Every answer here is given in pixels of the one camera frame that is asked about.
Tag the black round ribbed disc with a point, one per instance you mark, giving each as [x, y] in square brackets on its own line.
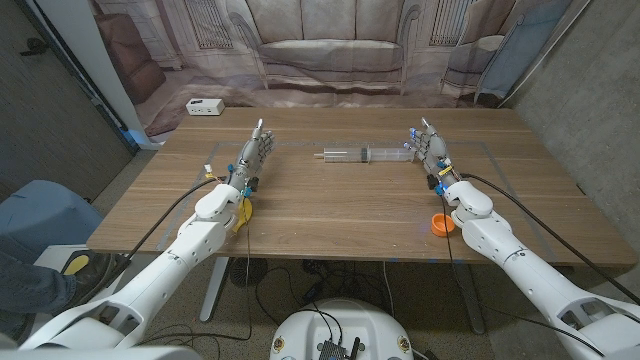
[247, 275]

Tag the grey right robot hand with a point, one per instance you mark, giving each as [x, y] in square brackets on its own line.
[435, 150]

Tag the white power outlet box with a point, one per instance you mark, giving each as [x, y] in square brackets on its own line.
[205, 106]

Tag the white upright panel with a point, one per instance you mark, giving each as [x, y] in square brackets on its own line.
[85, 50]

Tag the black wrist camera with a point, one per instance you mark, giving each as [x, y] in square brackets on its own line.
[432, 181]
[253, 184]

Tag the grey table leg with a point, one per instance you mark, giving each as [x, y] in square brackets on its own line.
[470, 300]

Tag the dark shoe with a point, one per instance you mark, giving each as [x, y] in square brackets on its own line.
[97, 275]

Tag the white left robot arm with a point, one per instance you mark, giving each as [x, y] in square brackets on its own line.
[165, 265]

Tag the person leg in blue jeans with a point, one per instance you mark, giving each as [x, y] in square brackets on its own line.
[25, 290]

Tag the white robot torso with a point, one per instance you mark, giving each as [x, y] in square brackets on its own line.
[310, 325]

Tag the yellow and black foot pedal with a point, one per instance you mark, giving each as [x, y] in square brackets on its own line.
[77, 263]

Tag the blue padded chair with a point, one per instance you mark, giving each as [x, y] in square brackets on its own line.
[45, 210]

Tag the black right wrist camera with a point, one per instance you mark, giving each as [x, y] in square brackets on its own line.
[432, 181]

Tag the large clear plastic syringe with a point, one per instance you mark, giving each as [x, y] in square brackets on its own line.
[390, 155]

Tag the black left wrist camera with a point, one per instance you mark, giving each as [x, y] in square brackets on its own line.
[253, 184]

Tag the small orange cup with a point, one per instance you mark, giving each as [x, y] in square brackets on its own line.
[442, 225]

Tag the white table leg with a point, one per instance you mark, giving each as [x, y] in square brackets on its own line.
[216, 290]

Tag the yellow toy banana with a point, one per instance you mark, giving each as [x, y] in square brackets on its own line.
[246, 212]

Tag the white flat base plate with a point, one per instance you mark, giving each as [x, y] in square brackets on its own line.
[50, 257]

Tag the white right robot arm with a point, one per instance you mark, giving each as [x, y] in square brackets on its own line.
[525, 270]

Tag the printed sofa room backdrop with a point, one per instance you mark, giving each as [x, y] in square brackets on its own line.
[330, 50]

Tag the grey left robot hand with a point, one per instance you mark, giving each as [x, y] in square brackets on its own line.
[252, 155]

